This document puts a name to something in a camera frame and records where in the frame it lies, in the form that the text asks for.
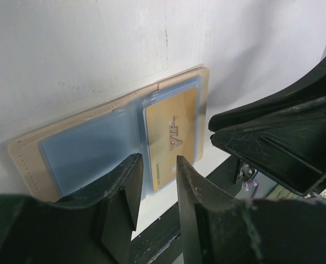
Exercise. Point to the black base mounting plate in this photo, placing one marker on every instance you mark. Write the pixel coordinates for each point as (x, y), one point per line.
(161, 241)

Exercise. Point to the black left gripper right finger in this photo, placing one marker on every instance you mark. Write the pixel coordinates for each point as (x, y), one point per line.
(218, 228)

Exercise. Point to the beige leather card holder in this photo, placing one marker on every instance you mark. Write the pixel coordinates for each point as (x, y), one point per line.
(59, 159)

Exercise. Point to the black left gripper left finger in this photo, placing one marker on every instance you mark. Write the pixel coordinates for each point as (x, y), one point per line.
(91, 225)

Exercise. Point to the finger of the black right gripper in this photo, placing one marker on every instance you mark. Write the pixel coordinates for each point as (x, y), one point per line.
(297, 101)
(292, 154)

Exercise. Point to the gold VIP card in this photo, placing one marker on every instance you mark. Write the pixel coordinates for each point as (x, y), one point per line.
(172, 131)

